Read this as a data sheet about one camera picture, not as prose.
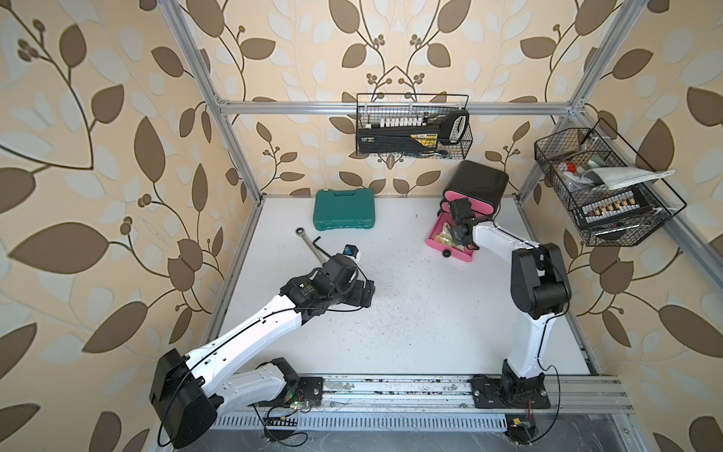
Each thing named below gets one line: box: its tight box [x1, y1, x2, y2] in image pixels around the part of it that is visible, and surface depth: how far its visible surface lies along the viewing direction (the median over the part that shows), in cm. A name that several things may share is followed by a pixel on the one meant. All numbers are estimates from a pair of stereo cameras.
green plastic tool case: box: [313, 188, 376, 231], surface depth 115 cm
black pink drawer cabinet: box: [425, 160, 510, 263], surface depth 104 cm
